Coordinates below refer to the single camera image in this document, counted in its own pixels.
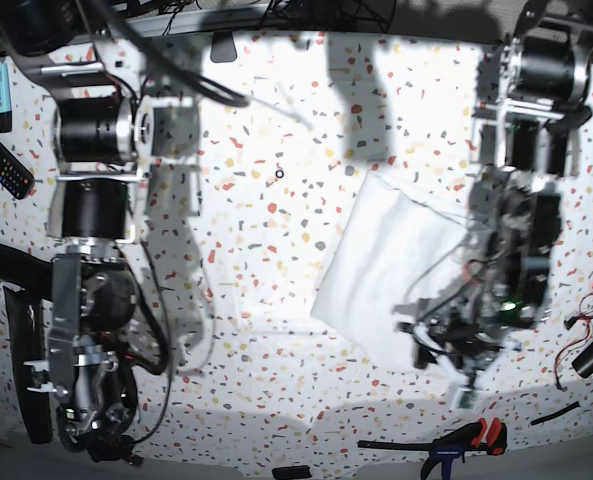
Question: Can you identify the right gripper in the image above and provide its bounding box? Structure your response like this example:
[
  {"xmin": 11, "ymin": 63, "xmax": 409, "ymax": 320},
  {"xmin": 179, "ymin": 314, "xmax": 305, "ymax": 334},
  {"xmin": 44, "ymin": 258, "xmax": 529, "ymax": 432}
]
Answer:
[{"xmin": 56, "ymin": 394, "xmax": 144, "ymax": 465}]

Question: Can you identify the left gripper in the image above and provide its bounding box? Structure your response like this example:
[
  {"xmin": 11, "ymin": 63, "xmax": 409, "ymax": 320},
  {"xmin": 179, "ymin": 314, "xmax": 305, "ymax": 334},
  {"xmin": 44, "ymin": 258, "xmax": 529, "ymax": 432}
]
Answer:
[{"xmin": 400, "ymin": 294, "xmax": 522, "ymax": 371}]

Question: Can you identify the white T-shirt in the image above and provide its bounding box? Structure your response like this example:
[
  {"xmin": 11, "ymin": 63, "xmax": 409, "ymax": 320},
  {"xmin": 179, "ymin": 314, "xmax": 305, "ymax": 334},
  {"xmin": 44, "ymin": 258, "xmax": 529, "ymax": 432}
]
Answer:
[{"xmin": 311, "ymin": 173, "xmax": 490, "ymax": 373}]

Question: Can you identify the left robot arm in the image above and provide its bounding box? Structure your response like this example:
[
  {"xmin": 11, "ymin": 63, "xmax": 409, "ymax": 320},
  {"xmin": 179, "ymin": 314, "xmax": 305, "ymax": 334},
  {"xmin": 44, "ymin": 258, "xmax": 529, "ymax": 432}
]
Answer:
[{"xmin": 398, "ymin": 1, "xmax": 593, "ymax": 375}]

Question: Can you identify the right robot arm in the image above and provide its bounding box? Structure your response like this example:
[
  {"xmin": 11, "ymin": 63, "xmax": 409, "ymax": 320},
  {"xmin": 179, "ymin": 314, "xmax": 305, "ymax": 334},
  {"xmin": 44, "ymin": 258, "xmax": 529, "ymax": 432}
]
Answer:
[{"xmin": 0, "ymin": 1, "xmax": 249, "ymax": 467}]

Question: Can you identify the black orange bar clamp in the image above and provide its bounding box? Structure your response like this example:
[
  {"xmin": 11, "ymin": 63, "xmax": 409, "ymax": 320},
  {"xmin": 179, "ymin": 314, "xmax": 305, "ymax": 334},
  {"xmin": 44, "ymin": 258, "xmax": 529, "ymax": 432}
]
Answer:
[{"xmin": 357, "ymin": 418, "xmax": 508, "ymax": 480}]

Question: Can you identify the black T-shaped stand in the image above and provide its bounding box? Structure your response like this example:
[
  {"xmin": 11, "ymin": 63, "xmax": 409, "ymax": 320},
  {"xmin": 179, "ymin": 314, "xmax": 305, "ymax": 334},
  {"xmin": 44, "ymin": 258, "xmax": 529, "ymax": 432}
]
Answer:
[{"xmin": 0, "ymin": 244, "xmax": 53, "ymax": 445}]

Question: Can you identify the small black flat bar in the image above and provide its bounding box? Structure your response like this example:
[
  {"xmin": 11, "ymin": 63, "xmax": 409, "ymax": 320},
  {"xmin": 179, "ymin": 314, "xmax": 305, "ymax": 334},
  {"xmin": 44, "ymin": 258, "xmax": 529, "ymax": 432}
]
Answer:
[{"xmin": 272, "ymin": 465, "xmax": 312, "ymax": 480}]

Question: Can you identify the terrazzo pattern tablecloth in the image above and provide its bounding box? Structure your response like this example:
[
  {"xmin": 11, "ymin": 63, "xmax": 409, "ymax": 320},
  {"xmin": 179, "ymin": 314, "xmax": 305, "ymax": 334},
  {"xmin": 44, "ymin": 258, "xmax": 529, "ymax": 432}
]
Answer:
[{"xmin": 0, "ymin": 32, "xmax": 593, "ymax": 478}]

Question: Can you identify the black remote control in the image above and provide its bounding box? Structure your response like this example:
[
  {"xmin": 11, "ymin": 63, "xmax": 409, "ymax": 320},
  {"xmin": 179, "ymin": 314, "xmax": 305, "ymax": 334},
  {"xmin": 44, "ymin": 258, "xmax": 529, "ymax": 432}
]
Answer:
[{"xmin": 0, "ymin": 142, "xmax": 34, "ymax": 200}]

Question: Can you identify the blue highlighter marker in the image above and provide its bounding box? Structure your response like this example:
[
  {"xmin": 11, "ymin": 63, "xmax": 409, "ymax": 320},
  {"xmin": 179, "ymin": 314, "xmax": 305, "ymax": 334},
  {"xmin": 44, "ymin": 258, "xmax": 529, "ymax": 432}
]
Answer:
[{"xmin": 0, "ymin": 63, "xmax": 13, "ymax": 133}]

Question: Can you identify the black clip at table edge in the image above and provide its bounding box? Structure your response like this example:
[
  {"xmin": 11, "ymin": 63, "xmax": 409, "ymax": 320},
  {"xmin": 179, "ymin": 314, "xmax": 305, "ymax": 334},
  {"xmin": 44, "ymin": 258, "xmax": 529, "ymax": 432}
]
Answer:
[{"xmin": 210, "ymin": 31, "xmax": 238, "ymax": 64}]

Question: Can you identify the black cable sleeve piece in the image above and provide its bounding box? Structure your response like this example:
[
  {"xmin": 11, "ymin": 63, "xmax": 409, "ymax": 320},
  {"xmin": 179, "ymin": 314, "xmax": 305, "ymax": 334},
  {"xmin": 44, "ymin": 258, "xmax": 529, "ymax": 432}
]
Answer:
[{"xmin": 530, "ymin": 401, "xmax": 580, "ymax": 426}]

